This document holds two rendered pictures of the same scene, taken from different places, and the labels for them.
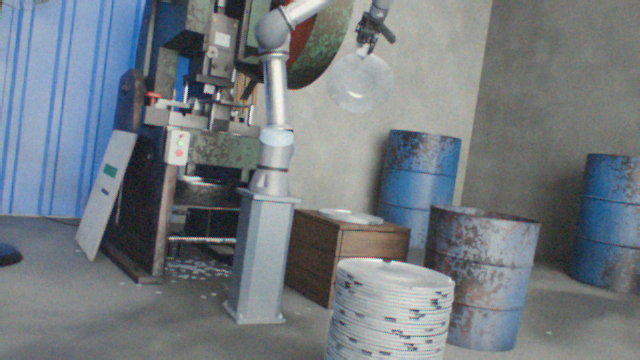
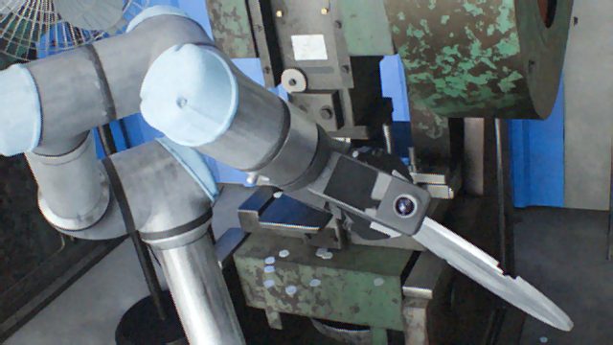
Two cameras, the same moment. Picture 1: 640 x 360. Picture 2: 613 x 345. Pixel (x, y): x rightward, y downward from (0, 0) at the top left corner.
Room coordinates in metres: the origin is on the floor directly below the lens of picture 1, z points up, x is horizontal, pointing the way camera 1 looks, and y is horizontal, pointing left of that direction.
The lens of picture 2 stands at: (1.95, -0.67, 1.44)
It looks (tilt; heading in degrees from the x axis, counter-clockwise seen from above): 26 degrees down; 66
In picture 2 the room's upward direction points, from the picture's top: 11 degrees counter-clockwise
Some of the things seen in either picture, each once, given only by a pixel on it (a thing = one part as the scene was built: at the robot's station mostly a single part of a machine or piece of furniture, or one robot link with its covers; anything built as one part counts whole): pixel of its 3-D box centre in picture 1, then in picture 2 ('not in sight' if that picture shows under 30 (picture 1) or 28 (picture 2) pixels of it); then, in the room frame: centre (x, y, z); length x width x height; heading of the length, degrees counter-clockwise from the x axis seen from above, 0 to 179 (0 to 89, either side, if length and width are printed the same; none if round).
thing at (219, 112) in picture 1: (220, 116); (318, 218); (2.47, 0.47, 0.72); 0.25 x 0.14 x 0.14; 36
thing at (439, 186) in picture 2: (237, 112); (418, 169); (2.71, 0.44, 0.76); 0.17 x 0.06 x 0.10; 126
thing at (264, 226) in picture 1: (260, 254); not in sight; (1.99, 0.17, 0.23); 0.19 x 0.19 x 0.45; 28
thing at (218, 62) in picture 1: (217, 46); (320, 53); (2.57, 0.55, 1.04); 0.17 x 0.15 x 0.30; 36
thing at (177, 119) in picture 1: (203, 124); (351, 195); (2.61, 0.58, 0.68); 0.45 x 0.30 x 0.06; 126
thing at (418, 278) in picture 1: (395, 273); not in sight; (1.37, -0.22, 0.35); 0.29 x 0.29 x 0.01
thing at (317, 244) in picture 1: (344, 256); not in sight; (2.46, -0.16, 0.18); 0.40 x 0.38 x 0.35; 32
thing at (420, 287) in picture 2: (234, 173); (482, 253); (2.88, 0.44, 0.45); 0.92 x 0.12 x 0.90; 36
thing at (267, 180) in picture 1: (270, 179); not in sight; (1.99, 0.17, 0.50); 0.15 x 0.15 x 0.10
